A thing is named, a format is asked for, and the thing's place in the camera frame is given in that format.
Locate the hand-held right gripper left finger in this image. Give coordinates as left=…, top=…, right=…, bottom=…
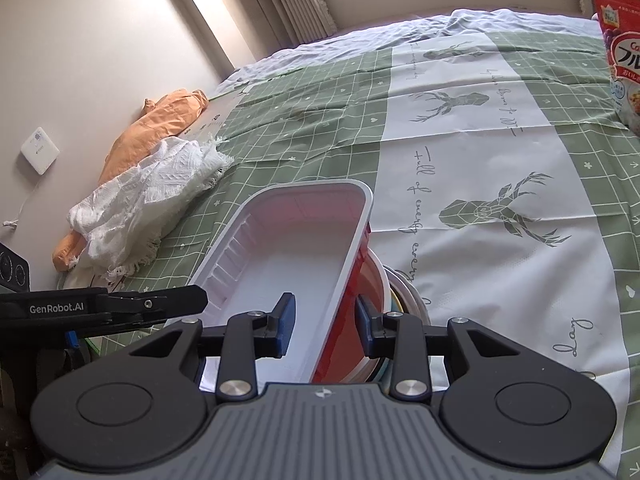
left=129, top=292, right=297, bottom=401

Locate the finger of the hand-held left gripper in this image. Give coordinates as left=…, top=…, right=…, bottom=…
left=97, top=285, right=208, bottom=335

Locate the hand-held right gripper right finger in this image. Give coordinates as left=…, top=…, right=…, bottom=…
left=354, top=295, right=513, bottom=401

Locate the cream yellow bowl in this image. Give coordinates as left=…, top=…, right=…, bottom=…
left=387, top=280, right=407, bottom=313

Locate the stainless steel bowl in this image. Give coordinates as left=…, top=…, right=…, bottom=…
left=387, top=270, right=423, bottom=318

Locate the red rectangular tray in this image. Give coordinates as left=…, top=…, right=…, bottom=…
left=189, top=178, right=375, bottom=385

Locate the black control panel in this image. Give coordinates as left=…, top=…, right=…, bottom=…
left=0, top=242, right=30, bottom=293

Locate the white lace cloth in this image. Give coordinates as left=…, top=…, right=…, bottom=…
left=67, top=136, right=235, bottom=281

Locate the orange cloth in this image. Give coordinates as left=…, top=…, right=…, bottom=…
left=52, top=89, right=210, bottom=272

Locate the green checked bedsheet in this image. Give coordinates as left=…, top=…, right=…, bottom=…
left=60, top=7, right=640, bottom=480

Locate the red cereal bag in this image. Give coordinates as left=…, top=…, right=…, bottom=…
left=589, top=0, right=640, bottom=136

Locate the white cable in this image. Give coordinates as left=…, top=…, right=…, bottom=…
left=2, top=177, right=43, bottom=229

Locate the white wall device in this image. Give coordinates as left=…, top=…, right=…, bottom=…
left=21, top=127, right=61, bottom=176

